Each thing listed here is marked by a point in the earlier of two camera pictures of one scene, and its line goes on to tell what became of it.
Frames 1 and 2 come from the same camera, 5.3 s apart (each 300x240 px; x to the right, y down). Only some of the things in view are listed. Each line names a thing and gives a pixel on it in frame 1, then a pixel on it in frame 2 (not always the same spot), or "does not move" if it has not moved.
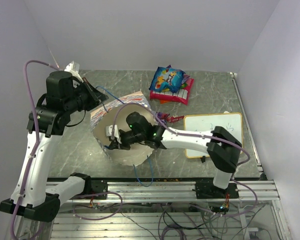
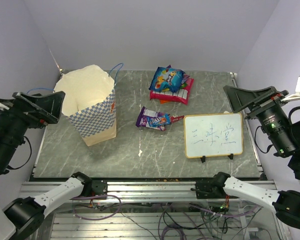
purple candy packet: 163,116 → 142,119
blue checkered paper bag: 115,114 → 88,96
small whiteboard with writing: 230,123 does not move
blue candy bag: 167,79 does not move
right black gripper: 114,144 → 257,100
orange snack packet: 163,101 does not move
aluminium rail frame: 180,209 does not move
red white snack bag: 180,96 does not move
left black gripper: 96,97 → 38,109
